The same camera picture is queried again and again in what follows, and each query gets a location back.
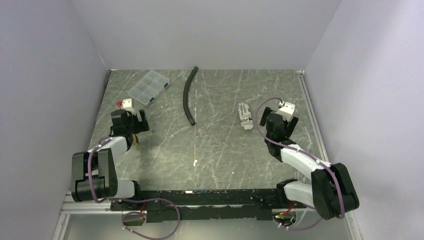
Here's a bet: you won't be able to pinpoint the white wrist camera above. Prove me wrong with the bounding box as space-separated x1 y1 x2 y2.
116 98 137 115
276 101 296 122

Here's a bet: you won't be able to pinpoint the clear plastic compartment box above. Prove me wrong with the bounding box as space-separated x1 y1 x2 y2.
127 70 170 106

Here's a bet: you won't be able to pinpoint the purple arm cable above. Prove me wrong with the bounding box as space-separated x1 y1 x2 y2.
86 136 181 240
255 97 346 232

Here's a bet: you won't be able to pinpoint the aluminium frame rail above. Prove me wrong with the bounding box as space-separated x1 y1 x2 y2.
53 193 362 240

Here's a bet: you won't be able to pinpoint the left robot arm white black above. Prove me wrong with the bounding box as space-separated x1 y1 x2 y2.
71 109 150 210

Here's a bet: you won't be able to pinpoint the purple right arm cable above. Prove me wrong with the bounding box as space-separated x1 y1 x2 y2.
255 97 346 232

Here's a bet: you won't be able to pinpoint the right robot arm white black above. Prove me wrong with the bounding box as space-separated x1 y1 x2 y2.
258 107 360 220

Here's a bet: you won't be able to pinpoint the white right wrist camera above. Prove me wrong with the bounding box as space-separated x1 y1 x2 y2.
276 101 296 122

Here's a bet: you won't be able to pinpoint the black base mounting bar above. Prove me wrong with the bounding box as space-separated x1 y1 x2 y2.
110 188 304 223

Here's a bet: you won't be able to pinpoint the black rubber hose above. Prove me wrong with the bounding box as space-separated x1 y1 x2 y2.
183 66 200 127

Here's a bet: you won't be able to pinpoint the yellow handled pliers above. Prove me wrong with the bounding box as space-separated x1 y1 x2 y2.
132 133 139 147

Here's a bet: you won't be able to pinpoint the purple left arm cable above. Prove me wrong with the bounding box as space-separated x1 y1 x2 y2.
86 136 181 240

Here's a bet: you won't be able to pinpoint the printed glasses pouch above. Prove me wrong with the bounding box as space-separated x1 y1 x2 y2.
237 102 254 131

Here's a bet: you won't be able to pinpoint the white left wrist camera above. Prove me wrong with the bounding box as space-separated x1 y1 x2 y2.
116 98 137 115

